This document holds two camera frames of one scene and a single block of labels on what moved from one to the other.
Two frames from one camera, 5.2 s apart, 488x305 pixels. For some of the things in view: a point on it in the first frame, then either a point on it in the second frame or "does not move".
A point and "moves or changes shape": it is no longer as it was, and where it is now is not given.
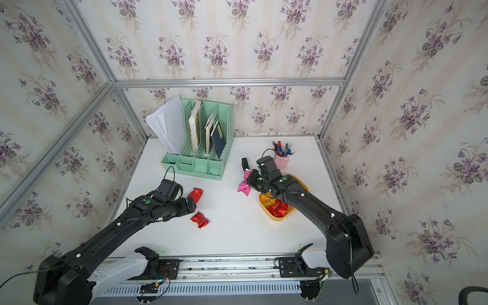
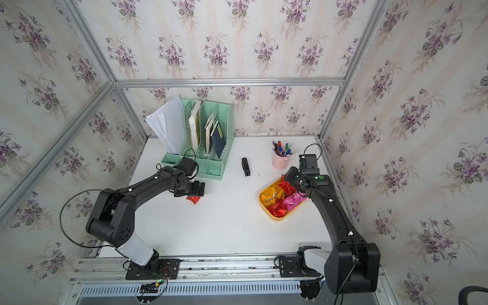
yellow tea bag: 267,199 does not move
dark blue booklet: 218,140 does not move
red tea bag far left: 196,194 does not move
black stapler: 244,164 does not move
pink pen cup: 281,161 does not move
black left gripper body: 174,210 to 191,189
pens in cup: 279,151 does not move
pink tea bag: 243,186 moves or changes shape
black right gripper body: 256,181 to 294,176
